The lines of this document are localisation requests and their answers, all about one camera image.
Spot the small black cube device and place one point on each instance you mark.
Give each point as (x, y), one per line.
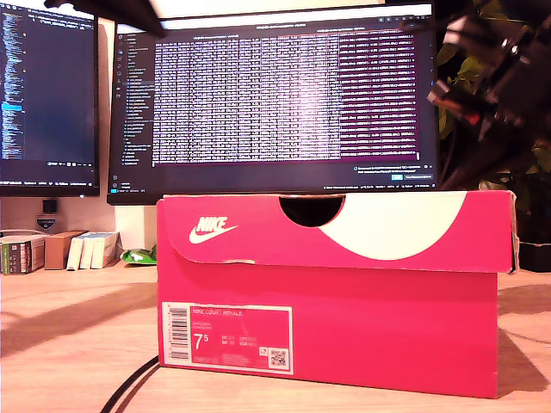
(49, 206)

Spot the dark computer monitor with code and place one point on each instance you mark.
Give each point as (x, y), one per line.
(51, 107)

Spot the red Nike shoebox with lid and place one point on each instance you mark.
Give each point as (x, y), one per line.
(344, 322)

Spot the small white carton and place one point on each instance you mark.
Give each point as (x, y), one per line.
(88, 254)
(105, 251)
(75, 254)

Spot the green leafy houseplant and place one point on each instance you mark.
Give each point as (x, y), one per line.
(467, 69)

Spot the white monitor stand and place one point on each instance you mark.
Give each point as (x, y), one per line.
(133, 228)

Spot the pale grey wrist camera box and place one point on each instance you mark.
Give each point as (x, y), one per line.
(458, 28)

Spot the green plastic bag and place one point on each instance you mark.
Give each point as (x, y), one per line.
(138, 257)

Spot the brown cardboard box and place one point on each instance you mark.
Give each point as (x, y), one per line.
(56, 251)

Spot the black plant pot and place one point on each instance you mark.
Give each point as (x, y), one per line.
(536, 258)

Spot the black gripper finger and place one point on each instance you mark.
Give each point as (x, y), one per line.
(129, 15)
(488, 127)
(452, 103)

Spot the green printed carton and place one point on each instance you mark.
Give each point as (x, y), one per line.
(21, 258)

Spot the wide computer monitor with terminal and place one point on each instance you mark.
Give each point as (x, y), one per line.
(258, 107)

